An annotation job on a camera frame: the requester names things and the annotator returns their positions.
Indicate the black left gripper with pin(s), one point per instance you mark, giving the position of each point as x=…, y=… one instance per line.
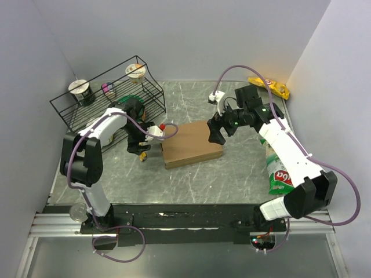
x=133, y=145

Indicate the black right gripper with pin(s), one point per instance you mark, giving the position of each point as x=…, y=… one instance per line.
x=215, y=124

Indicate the brown cardboard express box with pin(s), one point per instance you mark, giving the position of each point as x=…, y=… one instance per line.
x=190, y=145

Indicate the yellow utility knife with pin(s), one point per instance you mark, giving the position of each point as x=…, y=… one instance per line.
x=143, y=157

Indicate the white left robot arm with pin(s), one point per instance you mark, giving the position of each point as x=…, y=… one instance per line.
x=81, y=156

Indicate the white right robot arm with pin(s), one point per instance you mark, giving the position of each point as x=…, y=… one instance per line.
x=313, y=187

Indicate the small purple pink box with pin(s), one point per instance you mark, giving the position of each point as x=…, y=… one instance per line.
x=108, y=89

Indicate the green round plastic lid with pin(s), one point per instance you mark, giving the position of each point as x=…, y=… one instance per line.
x=131, y=99

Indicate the orange white yogurt cup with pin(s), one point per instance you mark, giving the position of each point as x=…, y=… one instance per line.
x=136, y=73

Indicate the yellow chips bag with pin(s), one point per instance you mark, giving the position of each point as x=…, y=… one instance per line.
x=278, y=89

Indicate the black yogurt cup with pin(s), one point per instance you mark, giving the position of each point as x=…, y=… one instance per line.
x=81, y=90

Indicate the silver tin can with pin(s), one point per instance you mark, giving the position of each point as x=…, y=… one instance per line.
x=78, y=212

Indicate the green cassava chips bag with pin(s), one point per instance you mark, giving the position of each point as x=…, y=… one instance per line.
x=279, y=178

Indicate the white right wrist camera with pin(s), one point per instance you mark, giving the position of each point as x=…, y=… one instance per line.
x=218, y=99

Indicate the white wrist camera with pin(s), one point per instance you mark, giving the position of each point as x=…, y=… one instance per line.
x=218, y=99
x=154, y=133

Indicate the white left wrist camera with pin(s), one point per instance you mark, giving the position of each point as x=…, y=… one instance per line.
x=154, y=133

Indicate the black wire rack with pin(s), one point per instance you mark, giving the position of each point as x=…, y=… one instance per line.
x=78, y=117

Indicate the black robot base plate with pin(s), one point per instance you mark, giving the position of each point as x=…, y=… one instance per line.
x=134, y=224

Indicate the aluminium frame rail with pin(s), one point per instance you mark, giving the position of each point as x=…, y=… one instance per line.
x=61, y=225

